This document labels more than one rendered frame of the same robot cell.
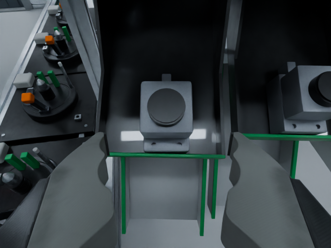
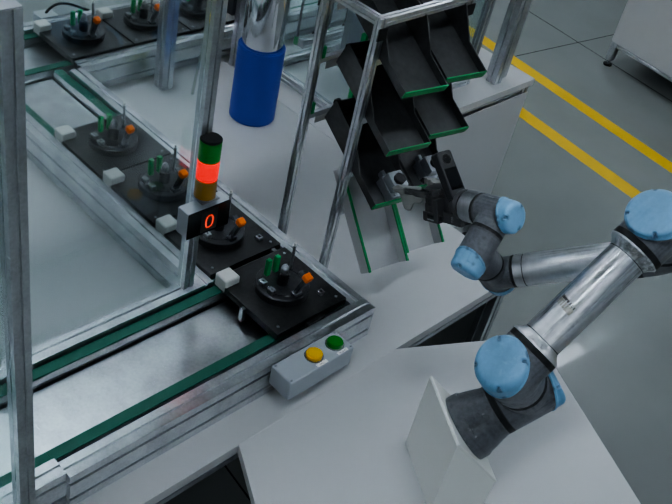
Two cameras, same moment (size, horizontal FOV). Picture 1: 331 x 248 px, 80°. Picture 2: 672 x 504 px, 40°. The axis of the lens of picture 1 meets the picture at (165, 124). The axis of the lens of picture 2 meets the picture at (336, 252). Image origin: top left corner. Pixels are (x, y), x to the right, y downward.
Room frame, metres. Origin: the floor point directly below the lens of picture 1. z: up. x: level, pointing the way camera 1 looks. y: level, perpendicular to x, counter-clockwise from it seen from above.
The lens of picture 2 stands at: (-1.20, 1.42, 2.52)
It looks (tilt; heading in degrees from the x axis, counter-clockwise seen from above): 38 degrees down; 316
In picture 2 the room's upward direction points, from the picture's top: 14 degrees clockwise
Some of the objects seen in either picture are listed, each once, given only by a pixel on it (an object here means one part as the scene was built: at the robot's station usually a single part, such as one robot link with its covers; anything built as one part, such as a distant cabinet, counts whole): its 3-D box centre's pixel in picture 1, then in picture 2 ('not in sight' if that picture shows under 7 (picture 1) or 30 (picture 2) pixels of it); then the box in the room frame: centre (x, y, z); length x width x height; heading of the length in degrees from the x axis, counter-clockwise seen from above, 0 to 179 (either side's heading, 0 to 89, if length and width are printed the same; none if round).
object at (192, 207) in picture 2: not in sight; (205, 183); (0.23, 0.49, 1.29); 0.12 x 0.05 x 0.25; 99
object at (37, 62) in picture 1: (60, 41); not in sight; (0.63, 0.36, 1.01); 0.24 x 0.24 x 0.13; 9
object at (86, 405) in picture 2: not in sight; (178, 346); (0.12, 0.58, 0.91); 0.84 x 0.28 x 0.10; 99
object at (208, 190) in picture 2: not in sight; (205, 186); (0.23, 0.49, 1.29); 0.05 x 0.05 x 0.05
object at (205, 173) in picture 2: not in sight; (207, 168); (0.23, 0.49, 1.34); 0.05 x 0.05 x 0.05
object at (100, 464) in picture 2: not in sight; (233, 386); (-0.05, 0.53, 0.91); 0.89 x 0.06 x 0.11; 99
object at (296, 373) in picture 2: not in sight; (311, 364); (-0.09, 0.33, 0.93); 0.21 x 0.07 x 0.06; 99
